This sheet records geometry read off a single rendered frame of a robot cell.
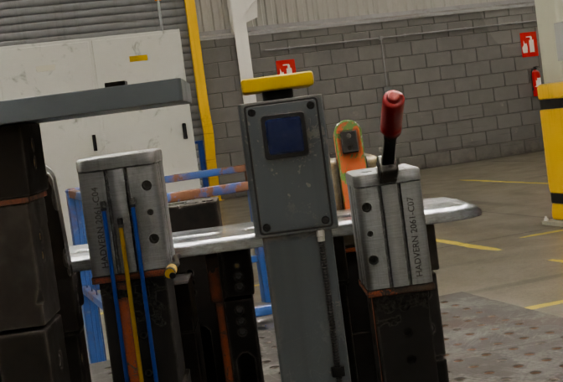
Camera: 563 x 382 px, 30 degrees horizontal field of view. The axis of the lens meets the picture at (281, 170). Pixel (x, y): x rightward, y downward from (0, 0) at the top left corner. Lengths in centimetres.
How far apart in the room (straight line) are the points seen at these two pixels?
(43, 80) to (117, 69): 64
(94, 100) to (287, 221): 18
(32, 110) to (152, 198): 22
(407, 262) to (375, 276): 3
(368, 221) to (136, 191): 23
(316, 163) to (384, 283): 22
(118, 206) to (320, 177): 24
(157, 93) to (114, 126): 839
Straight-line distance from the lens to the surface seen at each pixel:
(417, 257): 104
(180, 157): 932
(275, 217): 86
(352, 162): 136
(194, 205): 136
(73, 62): 920
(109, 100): 83
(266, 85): 86
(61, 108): 84
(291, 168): 86
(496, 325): 196
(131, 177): 102
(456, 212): 116
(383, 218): 104
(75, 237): 419
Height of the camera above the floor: 113
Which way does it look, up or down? 3 degrees down
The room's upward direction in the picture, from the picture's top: 7 degrees counter-clockwise
